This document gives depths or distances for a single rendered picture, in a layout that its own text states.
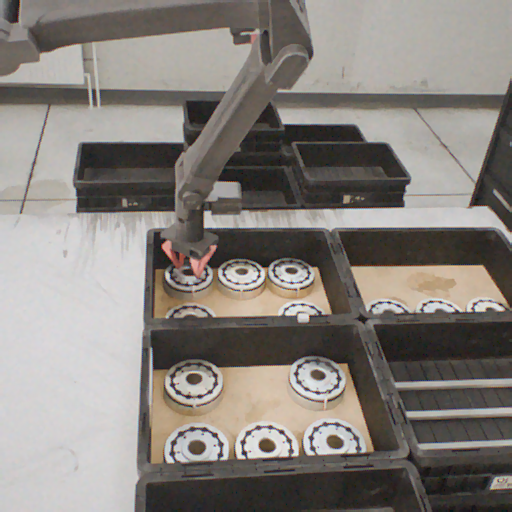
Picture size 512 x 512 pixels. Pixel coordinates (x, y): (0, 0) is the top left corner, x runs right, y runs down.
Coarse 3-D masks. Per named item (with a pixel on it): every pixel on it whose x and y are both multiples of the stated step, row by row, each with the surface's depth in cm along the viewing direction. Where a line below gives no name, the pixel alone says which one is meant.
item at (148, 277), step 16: (336, 256) 132; (144, 288) 119; (144, 304) 115; (352, 304) 120; (144, 320) 112; (160, 320) 112; (176, 320) 113; (192, 320) 113; (208, 320) 113; (224, 320) 113; (240, 320) 114; (256, 320) 114; (272, 320) 115; (288, 320) 115
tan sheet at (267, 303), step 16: (160, 272) 139; (160, 288) 135; (320, 288) 139; (160, 304) 131; (176, 304) 131; (208, 304) 132; (224, 304) 132; (240, 304) 132; (256, 304) 133; (272, 304) 133; (320, 304) 134
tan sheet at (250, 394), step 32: (160, 384) 114; (224, 384) 115; (256, 384) 115; (352, 384) 117; (160, 416) 108; (192, 416) 108; (224, 416) 109; (256, 416) 109; (288, 416) 110; (320, 416) 111; (352, 416) 111; (160, 448) 103
